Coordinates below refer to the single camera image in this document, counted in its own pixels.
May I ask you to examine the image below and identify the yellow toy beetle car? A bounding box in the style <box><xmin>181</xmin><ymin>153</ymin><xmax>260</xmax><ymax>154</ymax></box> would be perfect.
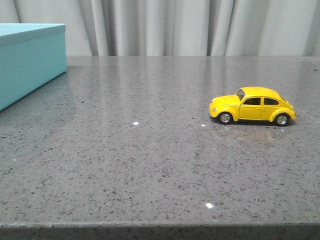
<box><xmin>208</xmin><ymin>86</ymin><xmax>297</xmax><ymax>127</ymax></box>

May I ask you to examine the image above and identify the light blue box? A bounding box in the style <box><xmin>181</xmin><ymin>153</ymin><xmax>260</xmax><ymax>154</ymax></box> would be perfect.
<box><xmin>0</xmin><ymin>23</ymin><xmax>67</xmax><ymax>109</ymax></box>

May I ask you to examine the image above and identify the grey curtain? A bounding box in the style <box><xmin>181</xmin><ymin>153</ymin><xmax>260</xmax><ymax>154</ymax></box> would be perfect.
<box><xmin>0</xmin><ymin>0</ymin><xmax>320</xmax><ymax>56</ymax></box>

